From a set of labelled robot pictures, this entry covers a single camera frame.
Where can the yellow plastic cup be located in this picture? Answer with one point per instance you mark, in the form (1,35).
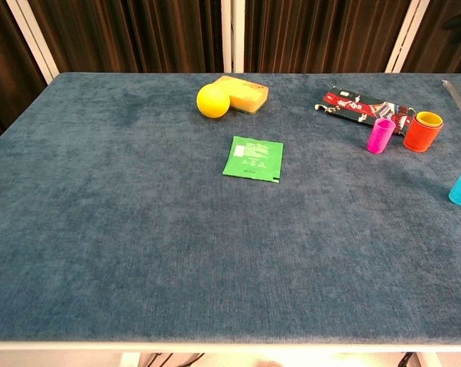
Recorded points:
(429,118)

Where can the pink plastic cup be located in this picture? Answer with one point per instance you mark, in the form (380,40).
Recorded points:
(379,137)

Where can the dark brown curtain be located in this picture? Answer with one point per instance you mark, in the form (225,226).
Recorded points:
(322,34)
(4,76)
(444,53)
(138,34)

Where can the orange plastic cup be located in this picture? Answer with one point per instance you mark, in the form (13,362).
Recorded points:
(419,139)

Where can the dark red printed packet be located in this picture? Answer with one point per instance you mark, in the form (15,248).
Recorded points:
(352,105)

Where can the yellow sponge block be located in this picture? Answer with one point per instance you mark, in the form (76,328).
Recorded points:
(247,95)

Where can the green sachet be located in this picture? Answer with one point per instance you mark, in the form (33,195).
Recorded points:
(253,158)

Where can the yellow ball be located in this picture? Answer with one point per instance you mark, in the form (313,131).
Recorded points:
(213,101)

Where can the blue velvet tablecloth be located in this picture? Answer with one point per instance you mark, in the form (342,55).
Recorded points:
(138,229)

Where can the white frame post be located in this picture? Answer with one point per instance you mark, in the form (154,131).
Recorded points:
(407,34)
(225,34)
(32,34)

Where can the white table frame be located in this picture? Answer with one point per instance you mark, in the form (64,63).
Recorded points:
(215,347)

